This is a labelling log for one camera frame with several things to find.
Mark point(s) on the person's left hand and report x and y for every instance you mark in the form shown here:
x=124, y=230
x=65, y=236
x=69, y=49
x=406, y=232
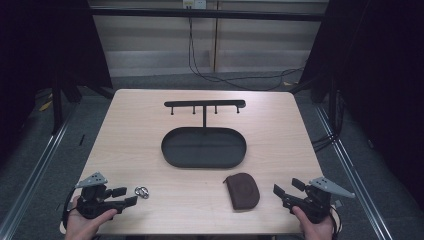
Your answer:
x=81, y=228

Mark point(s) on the brown pouch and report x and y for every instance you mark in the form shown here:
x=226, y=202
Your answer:
x=243, y=191

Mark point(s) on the small black floor strip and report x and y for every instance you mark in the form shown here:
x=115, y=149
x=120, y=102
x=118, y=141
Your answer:
x=81, y=140

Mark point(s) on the black hook rack with tray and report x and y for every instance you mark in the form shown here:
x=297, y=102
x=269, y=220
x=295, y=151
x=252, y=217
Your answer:
x=200, y=148

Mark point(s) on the yellow floor marker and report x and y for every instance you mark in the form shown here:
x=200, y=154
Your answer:
x=45, y=106

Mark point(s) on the black curtain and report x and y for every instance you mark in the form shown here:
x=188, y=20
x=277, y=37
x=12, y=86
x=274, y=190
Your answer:
x=376, y=83
x=43, y=46

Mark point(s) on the metal floor rail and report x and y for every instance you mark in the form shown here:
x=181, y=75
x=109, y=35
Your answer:
x=33, y=173
x=353, y=173

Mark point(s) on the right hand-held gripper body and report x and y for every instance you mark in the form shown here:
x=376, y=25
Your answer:
x=316, y=203

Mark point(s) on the white wall socket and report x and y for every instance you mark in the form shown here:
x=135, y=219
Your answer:
x=194, y=3

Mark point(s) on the person's right hand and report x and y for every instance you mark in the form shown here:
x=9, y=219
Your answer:
x=316, y=231

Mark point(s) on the black metal stand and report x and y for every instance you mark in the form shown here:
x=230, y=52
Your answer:
x=57, y=106

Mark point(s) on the grey tape strip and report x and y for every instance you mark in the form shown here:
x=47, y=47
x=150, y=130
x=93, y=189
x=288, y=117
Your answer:
x=337, y=203

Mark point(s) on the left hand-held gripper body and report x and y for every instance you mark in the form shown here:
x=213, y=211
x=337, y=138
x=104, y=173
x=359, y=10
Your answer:
x=95, y=203

